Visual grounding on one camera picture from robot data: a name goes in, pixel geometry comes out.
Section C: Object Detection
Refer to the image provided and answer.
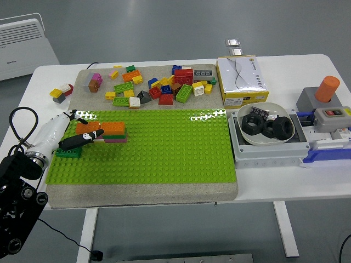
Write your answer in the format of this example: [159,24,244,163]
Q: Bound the large black hex nut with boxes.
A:
[262,120,276,139]
[272,116,296,142]
[241,114,265,136]

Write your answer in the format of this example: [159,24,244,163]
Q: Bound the light pink toy brick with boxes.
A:
[104,136,128,144]

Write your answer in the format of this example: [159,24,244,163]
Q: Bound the blue and white fixture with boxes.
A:
[297,111,351,170]

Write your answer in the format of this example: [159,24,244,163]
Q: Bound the grey push-button switch box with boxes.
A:
[313,106,351,132]

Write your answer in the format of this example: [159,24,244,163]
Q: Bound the grey sloped toy brick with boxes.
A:
[136,90,152,105]

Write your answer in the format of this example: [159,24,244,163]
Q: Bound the green studded baseplate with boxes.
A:
[46,108,238,186]

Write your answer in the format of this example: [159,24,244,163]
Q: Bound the white bowl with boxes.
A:
[236,102,298,147]

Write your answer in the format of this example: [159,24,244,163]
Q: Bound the purple circuit board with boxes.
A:
[249,106,270,119]

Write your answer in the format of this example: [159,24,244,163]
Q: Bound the white table leg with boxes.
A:
[272,201,300,258]
[76,208,99,263]

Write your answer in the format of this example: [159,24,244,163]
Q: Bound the orange toy brick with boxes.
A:
[100,122,126,136]
[121,70,142,83]
[75,121,104,135]

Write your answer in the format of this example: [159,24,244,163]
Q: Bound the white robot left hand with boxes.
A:
[30,108,105,161]

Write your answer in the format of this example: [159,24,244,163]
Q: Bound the lime green toy brick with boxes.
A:
[112,96,131,107]
[113,81,135,95]
[175,84,194,104]

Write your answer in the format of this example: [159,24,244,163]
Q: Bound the dark green toy brick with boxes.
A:
[55,147,83,159]

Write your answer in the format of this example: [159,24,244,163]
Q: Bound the large red toy brick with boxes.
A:
[174,68,194,85]

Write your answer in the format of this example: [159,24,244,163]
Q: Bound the orange cylinder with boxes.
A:
[314,76,341,104]

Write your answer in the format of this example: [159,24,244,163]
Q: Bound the red sloped toy brick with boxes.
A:
[158,93,175,106]

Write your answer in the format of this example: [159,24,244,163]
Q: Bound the grey junction box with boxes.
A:
[228,107,312,169]

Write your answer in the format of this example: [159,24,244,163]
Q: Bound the grey-brown mat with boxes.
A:
[44,64,240,209]

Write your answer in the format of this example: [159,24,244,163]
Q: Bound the black cord with plug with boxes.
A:
[37,169,105,261]

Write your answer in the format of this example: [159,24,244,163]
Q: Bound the white and yellow cardboard box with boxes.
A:
[216,55,270,107]

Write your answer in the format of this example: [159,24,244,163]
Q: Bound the white floor heater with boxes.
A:
[0,13,60,82]

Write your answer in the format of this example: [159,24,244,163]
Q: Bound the grey block holder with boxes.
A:
[296,87,343,115]

